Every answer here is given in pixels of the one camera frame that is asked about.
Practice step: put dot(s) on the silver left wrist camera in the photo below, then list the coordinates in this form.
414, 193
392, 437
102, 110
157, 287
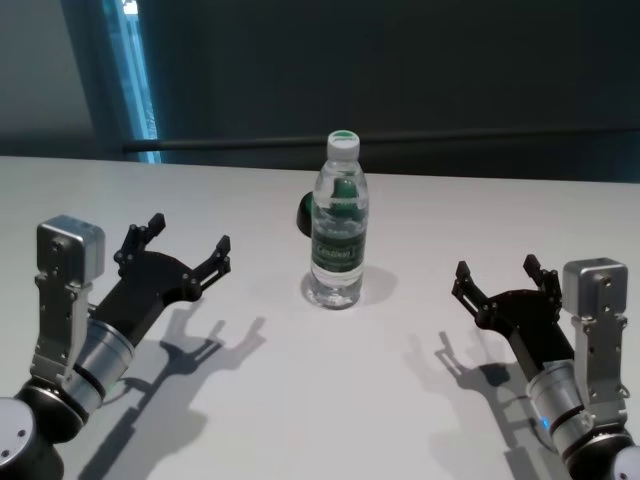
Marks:
65, 250

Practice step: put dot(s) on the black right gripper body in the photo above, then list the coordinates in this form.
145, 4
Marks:
530, 320

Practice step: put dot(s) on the clear Cestbon water bottle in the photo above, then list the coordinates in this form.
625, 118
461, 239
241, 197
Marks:
337, 250

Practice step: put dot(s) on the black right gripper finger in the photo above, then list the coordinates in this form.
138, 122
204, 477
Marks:
545, 280
470, 290

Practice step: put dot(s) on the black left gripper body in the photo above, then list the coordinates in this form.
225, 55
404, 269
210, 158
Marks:
145, 290

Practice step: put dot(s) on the grey horizontal rail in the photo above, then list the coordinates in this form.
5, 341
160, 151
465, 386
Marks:
225, 145

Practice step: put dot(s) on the green YES button black base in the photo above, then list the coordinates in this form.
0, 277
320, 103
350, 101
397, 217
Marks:
302, 215

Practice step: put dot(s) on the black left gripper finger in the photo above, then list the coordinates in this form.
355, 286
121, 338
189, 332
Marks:
207, 272
137, 240

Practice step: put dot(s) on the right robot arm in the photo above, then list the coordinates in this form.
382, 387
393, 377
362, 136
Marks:
590, 445

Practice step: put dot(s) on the narrow bright window strip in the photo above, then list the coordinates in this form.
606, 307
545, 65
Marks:
137, 75

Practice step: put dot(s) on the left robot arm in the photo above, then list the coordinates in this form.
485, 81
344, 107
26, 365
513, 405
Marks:
30, 430

